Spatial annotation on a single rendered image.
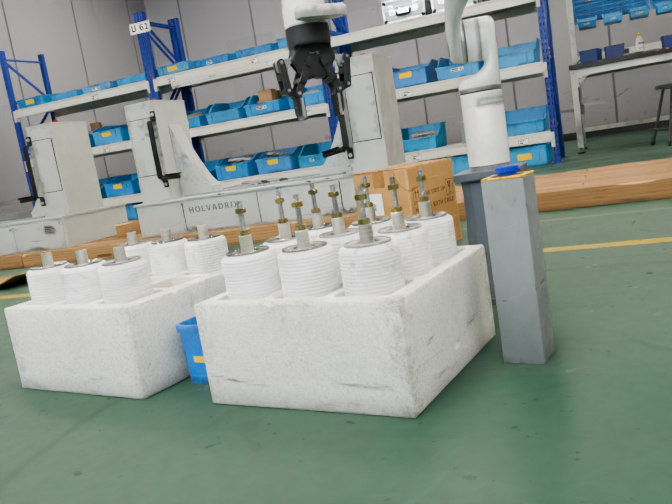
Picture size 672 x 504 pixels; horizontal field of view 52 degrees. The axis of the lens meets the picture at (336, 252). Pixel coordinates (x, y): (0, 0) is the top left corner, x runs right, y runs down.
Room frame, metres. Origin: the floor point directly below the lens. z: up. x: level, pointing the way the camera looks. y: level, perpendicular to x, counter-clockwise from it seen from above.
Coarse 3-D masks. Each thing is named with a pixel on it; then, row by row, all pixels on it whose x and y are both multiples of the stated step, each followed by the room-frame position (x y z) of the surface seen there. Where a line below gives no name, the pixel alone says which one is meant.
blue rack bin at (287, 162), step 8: (264, 152) 6.63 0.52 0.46; (288, 152) 6.82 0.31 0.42; (296, 152) 6.44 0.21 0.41; (256, 160) 6.41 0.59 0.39; (264, 160) 6.38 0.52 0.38; (272, 160) 6.36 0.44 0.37; (280, 160) 6.33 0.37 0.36; (288, 160) 6.30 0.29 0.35; (296, 160) 6.42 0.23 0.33; (264, 168) 6.40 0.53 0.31; (272, 168) 6.37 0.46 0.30; (280, 168) 6.34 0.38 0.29; (288, 168) 6.31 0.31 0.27; (296, 168) 6.42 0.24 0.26
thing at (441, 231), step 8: (448, 216) 1.22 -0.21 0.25; (424, 224) 1.20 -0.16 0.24; (432, 224) 1.20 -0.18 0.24; (440, 224) 1.20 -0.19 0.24; (448, 224) 1.21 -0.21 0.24; (432, 232) 1.20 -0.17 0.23; (440, 232) 1.20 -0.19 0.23; (448, 232) 1.21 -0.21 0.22; (432, 240) 1.20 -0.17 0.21; (440, 240) 1.20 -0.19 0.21; (448, 240) 1.21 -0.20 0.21; (432, 248) 1.20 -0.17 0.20; (440, 248) 1.20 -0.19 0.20; (448, 248) 1.21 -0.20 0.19; (456, 248) 1.23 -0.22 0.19; (432, 256) 1.20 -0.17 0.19; (440, 256) 1.20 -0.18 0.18; (448, 256) 1.20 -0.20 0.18
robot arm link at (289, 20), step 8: (288, 0) 1.18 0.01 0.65; (296, 0) 1.17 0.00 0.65; (304, 0) 1.17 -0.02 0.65; (312, 0) 1.17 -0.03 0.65; (320, 0) 1.19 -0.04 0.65; (288, 8) 1.18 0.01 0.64; (296, 8) 1.13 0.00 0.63; (304, 8) 1.13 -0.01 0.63; (312, 8) 1.13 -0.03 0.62; (320, 8) 1.14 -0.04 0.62; (328, 8) 1.14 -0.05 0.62; (336, 8) 1.15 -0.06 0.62; (344, 8) 1.16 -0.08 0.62; (288, 16) 1.18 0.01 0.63; (296, 16) 1.13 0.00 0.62; (304, 16) 1.13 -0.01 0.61; (312, 16) 1.13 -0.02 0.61; (320, 16) 1.14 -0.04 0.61; (328, 16) 1.16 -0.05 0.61; (336, 16) 1.17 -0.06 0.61; (288, 24) 1.18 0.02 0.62; (296, 24) 1.17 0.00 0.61
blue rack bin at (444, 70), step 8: (440, 64) 5.89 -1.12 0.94; (448, 64) 6.15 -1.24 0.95; (456, 64) 5.65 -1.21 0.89; (464, 64) 5.62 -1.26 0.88; (472, 64) 5.61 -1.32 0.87; (480, 64) 5.65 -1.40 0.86; (440, 72) 5.72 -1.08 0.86; (448, 72) 5.69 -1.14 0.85; (456, 72) 5.67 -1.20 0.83; (464, 72) 5.64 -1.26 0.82; (472, 72) 5.61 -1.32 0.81; (440, 80) 5.73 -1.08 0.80
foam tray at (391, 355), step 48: (432, 288) 1.04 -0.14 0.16; (480, 288) 1.22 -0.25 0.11; (240, 336) 1.10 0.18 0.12; (288, 336) 1.04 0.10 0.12; (336, 336) 1.00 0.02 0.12; (384, 336) 0.95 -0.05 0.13; (432, 336) 1.02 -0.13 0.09; (480, 336) 1.20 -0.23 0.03; (240, 384) 1.11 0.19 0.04; (288, 384) 1.05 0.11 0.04; (336, 384) 1.00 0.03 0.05; (384, 384) 0.96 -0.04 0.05; (432, 384) 1.00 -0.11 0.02
